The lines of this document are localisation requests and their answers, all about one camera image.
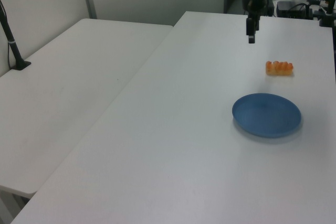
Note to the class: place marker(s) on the black camera pole stand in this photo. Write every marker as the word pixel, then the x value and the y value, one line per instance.
pixel 11 43

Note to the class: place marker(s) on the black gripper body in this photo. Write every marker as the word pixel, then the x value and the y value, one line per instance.
pixel 253 3

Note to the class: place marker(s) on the black clamp camera mount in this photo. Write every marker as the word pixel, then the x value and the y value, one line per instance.
pixel 326 16

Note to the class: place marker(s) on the blue round plate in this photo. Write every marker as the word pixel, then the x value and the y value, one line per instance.
pixel 266 115

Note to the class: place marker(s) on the white side table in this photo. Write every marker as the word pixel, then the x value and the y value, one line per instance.
pixel 65 90

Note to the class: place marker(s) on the orange glazed bread roll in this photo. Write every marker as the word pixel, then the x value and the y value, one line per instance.
pixel 279 68

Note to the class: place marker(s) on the black electronics box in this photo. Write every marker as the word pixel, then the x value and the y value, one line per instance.
pixel 284 7

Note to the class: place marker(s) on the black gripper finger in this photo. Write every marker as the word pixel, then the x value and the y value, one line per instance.
pixel 257 23
pixel 251 31

